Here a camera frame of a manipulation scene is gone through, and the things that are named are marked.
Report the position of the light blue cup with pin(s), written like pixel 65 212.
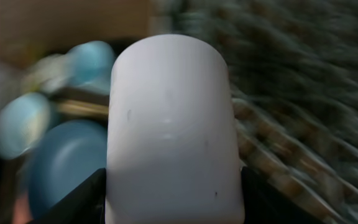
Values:
pixel 89 67

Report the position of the upper wooden chopstick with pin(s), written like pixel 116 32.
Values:
pixel 82 109

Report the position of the light blue bowl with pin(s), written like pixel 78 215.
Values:
pixel 23 122

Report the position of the white tissue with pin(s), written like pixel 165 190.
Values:
pixel 48 75

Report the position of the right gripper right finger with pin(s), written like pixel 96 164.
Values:
pixel 264 204

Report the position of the grey dishwasher rack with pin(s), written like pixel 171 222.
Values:
pixel 293 67

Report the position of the white pink cup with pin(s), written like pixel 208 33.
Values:
pixel 172 144

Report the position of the blue plate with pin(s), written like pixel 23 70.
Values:
pixel 67 155

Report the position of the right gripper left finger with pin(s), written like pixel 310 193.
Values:
pixel 83 205

